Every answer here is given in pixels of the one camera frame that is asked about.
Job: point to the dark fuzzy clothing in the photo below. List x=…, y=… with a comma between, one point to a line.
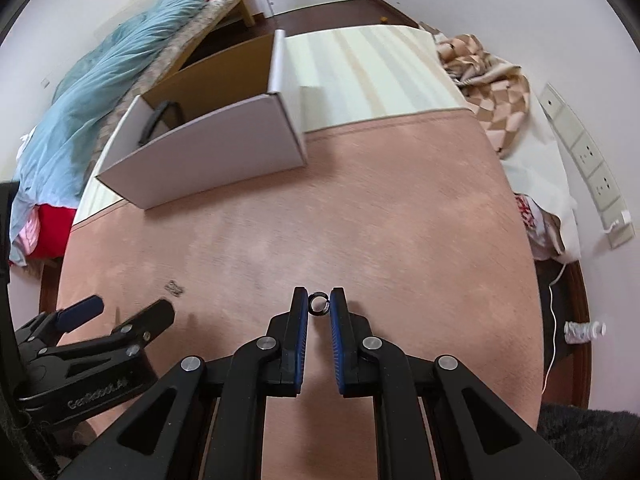
x=590, y=445

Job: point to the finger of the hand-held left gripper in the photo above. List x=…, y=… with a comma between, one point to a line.
x=145, y=317
x=80, y=310

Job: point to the light blue blanket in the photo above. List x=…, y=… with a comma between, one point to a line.
x=95, y=90

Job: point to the white charger plug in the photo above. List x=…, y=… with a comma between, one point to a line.
x=622, y=217

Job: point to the red printed plastic bag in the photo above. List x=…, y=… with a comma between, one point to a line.
x=537, y=222

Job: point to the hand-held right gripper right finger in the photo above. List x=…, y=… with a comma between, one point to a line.
x=336, y=340

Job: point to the white crumpled roll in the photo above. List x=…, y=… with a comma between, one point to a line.
x=585, y=331

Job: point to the white cardboard box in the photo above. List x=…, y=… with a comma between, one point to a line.
x=210, y=155

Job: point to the pink suede mat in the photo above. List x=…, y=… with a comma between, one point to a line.
x=350, y=220

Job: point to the brown checkered blanket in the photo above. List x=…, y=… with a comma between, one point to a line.
x=492, y=95

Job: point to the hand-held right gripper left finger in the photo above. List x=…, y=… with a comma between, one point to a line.
x=300, y=340

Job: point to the black wrist band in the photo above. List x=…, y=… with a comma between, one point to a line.
x=150, y=125

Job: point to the red cloth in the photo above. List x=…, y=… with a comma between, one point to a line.
x=47, y=232

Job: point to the striped green table cloth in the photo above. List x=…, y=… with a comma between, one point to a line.
x=360, y=75

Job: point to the wall socket strip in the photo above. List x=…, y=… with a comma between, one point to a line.
x=585, y=155

